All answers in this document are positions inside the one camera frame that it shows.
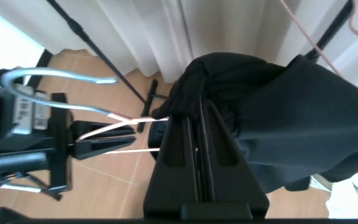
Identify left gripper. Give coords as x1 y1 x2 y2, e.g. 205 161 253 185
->
0 92 137 195

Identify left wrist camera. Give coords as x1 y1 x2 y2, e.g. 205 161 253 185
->
10 84 52 135

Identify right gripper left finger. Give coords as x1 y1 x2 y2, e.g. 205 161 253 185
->
144 115 205 218

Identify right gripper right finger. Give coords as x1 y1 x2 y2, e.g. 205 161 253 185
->
201 98 269 218

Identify white garment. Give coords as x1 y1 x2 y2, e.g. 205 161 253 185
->
309 166 358 218

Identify black drawstring shorts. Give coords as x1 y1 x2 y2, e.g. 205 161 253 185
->
147 52 358 192

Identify black clothes rack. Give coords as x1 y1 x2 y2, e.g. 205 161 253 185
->
47 0 356 134

